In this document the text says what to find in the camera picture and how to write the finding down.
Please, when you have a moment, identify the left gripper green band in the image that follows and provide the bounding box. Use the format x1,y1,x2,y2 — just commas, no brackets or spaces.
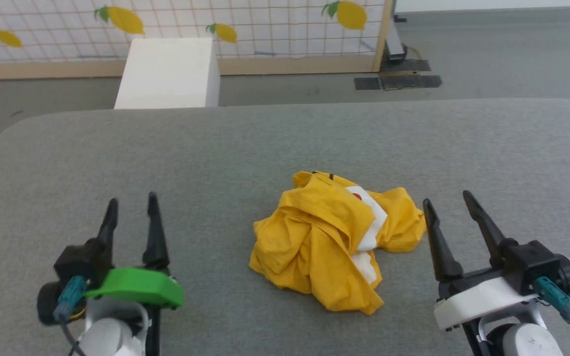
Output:
85,192,185,356

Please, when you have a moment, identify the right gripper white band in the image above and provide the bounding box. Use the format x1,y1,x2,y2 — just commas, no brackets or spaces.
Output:
422,190,546,332

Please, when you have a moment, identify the yellow t-shirt garment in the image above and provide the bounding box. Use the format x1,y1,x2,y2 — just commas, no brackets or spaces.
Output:
248,170,427,316

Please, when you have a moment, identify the grey fabric sofa cushion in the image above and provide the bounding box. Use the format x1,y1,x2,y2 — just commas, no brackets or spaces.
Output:
0,97,570,356

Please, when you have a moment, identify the white rectangular box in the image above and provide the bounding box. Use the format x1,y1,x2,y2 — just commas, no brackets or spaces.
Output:
114,37,221,110

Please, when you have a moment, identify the large black floor mat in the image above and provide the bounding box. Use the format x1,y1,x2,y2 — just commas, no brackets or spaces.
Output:
379,59,443,90

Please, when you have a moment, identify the grey metal stand leg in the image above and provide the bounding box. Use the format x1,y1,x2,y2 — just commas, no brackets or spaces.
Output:
385,15,410,63

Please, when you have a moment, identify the lemon print grid panel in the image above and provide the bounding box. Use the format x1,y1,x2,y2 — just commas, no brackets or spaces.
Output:
0,0,395,81

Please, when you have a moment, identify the left arm cable teal plug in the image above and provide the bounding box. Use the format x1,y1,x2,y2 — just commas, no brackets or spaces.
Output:
52,275,89,356

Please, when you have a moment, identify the arm cable teal plug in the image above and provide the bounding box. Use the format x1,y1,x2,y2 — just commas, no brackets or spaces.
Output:
52,275,89,356
533,276,570,353

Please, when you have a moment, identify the right arm cable teal plug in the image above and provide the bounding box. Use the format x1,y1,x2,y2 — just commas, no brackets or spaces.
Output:
533,276,570,353

